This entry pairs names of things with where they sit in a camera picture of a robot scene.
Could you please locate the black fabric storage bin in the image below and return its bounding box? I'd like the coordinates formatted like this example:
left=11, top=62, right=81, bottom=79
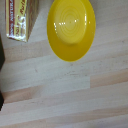
left=0, top=34, right=6, bottom=113

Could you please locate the yellow plastic bowl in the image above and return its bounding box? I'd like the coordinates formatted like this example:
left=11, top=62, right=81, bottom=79
left=46, top=0, right=97, bottom=63

